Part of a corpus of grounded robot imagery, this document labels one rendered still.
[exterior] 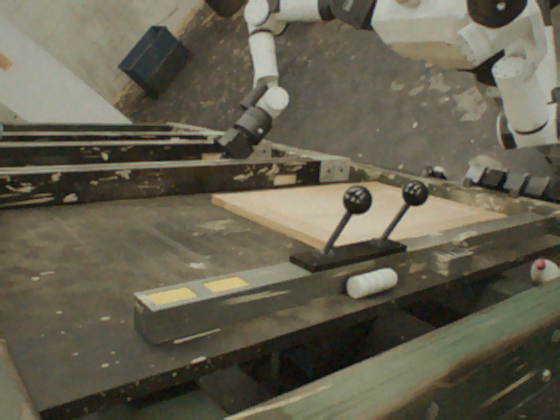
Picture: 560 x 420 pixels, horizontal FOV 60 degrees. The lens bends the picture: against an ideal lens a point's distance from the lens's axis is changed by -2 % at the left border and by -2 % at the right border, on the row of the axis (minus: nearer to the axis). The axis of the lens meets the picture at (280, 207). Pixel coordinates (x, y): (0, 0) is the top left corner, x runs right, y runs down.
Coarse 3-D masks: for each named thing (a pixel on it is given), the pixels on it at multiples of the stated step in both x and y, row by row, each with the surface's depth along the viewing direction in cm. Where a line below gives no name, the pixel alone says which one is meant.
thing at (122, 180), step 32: (224, 160) 131; (256, 160) 137; (288, 160) 140; (320, 160) 147; (0, 192) 95; (32, 192) 98; (64, 192) 102; (96, 192) 107; (128, 192) 111; (160, 192) 116; (192, 192) 122
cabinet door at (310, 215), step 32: (256, 192) 120; (288, 192) 123; (320, 192) 127; (384, 192) 134; (288, 224) 94; (320, 224) 97; (352, 224) 99; (384, 224) 101; (416, 224) 103; (448, 224) 104
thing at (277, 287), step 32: (480, 224) 97; (512, 224) 99; (544, 224) 108; (384, 256) 73; (416, 256) 78; (160, 288) 55; (192, 288) 56; (256, 288) 58; (288, 288) 62; (320, 288) 65; (160, 320) 51; (192, 320) 53; (224, 320) 56
